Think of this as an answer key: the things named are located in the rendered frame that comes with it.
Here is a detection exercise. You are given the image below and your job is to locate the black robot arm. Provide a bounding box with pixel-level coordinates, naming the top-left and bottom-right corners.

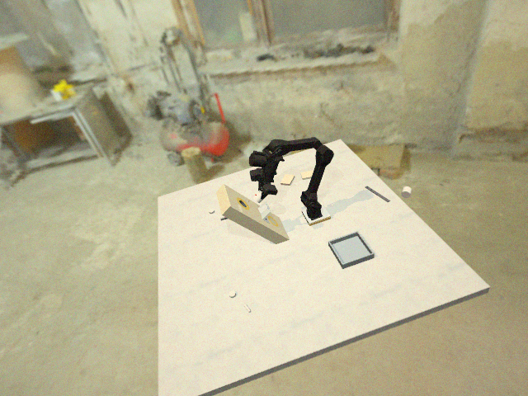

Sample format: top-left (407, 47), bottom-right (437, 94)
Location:
top-left (249, 137), bottom-right (334, 220)

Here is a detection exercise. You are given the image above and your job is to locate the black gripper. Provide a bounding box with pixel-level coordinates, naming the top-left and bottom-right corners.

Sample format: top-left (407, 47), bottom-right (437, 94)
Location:
top-left (258, 167), bottom-right (278, 200)

